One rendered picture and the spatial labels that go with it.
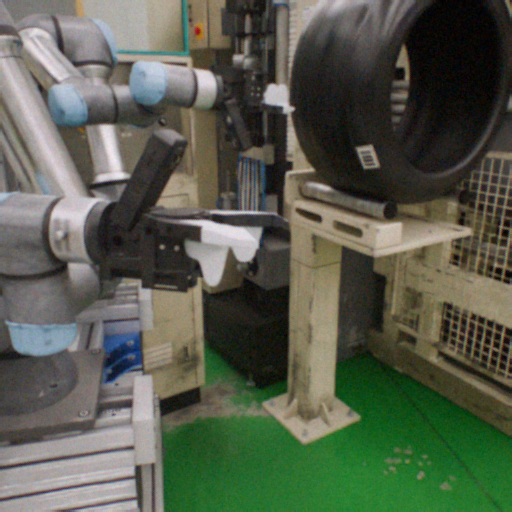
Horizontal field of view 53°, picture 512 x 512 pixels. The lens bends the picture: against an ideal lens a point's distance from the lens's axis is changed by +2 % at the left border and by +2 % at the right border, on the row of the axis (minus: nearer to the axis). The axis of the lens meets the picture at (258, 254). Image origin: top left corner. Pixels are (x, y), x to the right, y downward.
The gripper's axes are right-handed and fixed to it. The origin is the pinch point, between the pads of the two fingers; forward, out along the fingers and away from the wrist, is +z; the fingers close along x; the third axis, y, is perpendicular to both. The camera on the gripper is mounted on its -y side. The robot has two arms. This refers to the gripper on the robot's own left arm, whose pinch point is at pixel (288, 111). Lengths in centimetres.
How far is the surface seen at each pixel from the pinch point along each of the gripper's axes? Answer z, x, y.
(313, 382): 43, 26, -91
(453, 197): 52, -9, -18
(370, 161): 16.5, -11.3, -9.0
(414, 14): 20.5, -12.9, 21.9
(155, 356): -4, 59, -88
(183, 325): 6, 59, -77
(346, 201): 24.4, 3.0, -20.9
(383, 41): 13.5, -12.3, 15.7
